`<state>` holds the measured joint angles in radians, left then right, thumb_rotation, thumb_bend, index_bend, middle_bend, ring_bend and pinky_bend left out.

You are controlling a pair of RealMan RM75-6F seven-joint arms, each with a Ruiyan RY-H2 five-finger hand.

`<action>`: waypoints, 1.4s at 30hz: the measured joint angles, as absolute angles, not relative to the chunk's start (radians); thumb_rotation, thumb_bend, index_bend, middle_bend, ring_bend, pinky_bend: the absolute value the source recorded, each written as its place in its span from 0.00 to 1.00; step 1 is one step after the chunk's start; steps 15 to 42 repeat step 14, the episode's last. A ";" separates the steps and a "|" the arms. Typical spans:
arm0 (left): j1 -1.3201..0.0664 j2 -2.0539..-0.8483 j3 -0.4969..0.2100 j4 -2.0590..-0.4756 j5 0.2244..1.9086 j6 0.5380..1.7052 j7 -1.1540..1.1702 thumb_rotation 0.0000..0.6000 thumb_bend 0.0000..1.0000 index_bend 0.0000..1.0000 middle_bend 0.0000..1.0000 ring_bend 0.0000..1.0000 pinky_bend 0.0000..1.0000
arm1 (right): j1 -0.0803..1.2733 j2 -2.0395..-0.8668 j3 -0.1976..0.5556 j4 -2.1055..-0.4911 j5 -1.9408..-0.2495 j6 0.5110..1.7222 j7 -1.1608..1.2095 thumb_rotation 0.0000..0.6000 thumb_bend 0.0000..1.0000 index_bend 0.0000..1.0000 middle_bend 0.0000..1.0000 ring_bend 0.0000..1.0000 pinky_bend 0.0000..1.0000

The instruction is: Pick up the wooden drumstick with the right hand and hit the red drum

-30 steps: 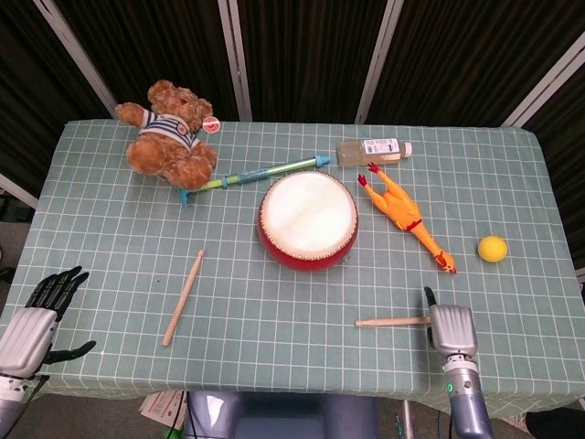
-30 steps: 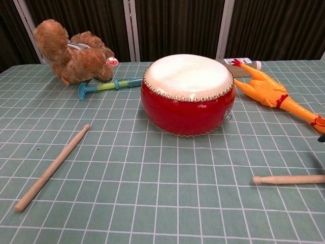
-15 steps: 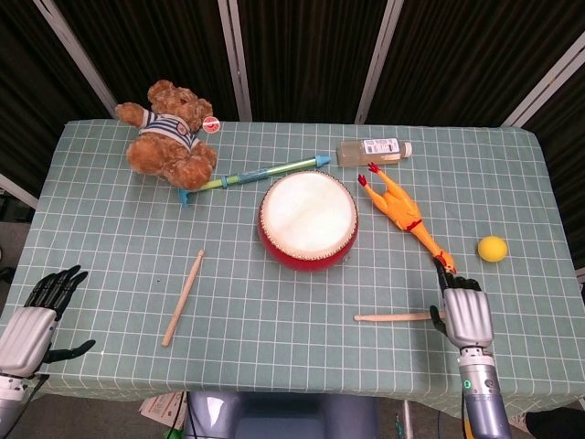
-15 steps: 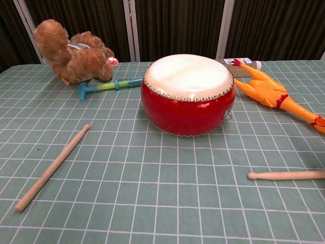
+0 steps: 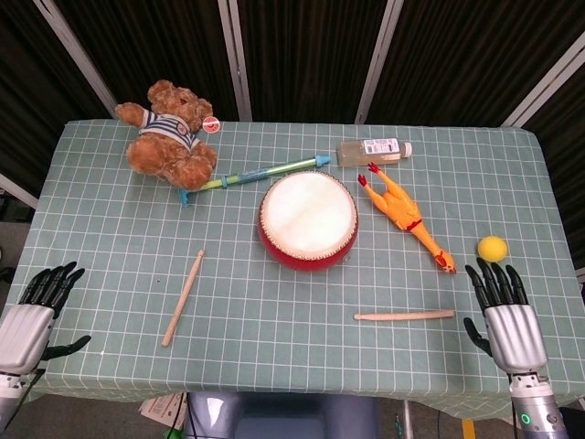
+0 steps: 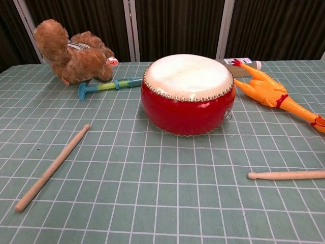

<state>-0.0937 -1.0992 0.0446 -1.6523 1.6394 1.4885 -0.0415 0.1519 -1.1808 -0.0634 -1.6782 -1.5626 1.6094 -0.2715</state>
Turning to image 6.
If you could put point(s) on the wooden drumstick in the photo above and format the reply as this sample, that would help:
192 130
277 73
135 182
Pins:
287 175
53 167

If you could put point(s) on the red drum with white skin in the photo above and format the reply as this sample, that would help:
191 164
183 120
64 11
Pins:
188 101

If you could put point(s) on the green checked tablecloth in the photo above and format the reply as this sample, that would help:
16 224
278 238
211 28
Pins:
152 190

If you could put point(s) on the brown teddy bear striped shirt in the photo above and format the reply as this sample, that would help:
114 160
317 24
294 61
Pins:
76 61

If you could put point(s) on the yellow rubber chicken toy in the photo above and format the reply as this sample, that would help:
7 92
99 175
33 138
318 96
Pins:
266 90

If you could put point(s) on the clear plastic bottle white label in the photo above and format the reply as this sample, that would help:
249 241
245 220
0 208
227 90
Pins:
256 64

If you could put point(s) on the white partition frame post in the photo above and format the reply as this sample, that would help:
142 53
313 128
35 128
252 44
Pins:
25 15
130 30
225 28

